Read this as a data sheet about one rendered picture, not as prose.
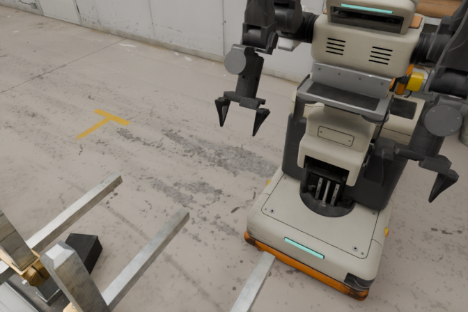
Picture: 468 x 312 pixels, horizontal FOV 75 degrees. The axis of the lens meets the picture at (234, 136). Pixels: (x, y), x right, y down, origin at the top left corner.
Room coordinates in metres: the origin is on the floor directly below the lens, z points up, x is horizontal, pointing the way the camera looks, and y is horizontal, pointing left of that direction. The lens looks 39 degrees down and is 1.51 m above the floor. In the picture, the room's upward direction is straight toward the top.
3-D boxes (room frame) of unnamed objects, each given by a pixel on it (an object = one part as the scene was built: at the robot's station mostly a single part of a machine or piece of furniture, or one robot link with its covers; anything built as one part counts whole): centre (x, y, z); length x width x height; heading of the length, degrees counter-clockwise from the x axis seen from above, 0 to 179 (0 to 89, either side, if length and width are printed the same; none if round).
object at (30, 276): (0.37, 0.49, 0.84); 0.14 x 0.06 x 0.05; 59
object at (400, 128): (1.13, -0.53, 0.59); 0.55 x 0.34 x 0.83; 59
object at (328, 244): (1.05, -0.48, 0.16); 0.67 x 0.64 x 0.25; 149
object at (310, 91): (0.80, -0.33, 0.99); 0.28 x 0.16 x 0.22; 59
